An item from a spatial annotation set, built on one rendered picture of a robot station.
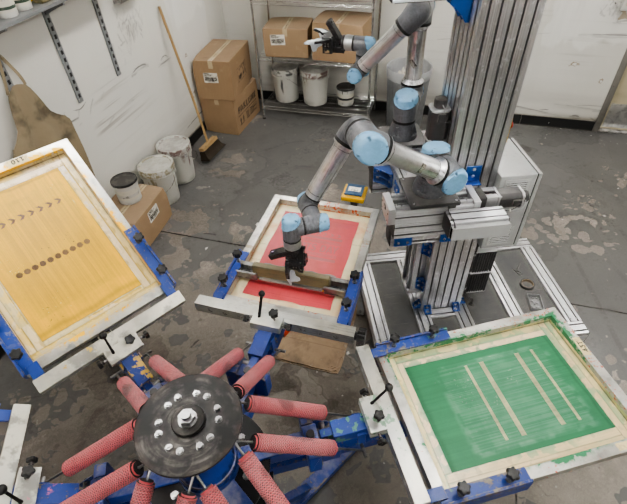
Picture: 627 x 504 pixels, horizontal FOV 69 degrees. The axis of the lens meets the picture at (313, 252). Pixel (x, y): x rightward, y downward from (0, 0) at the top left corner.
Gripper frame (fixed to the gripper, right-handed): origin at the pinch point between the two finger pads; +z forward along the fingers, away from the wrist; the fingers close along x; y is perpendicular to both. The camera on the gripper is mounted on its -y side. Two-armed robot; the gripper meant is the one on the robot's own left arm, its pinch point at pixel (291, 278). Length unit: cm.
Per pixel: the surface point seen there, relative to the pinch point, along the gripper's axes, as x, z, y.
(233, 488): -89, -1, 11
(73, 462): -99, -13, -35
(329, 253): 24.9, 5.2, 11.2
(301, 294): -3.8, 5.3, 5.8
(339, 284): 2.0, 0.3, 21.8
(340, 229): 43.5, 5.2, 12.2
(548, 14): 367, -10, 130
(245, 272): -3.4, -1.8, -20.4
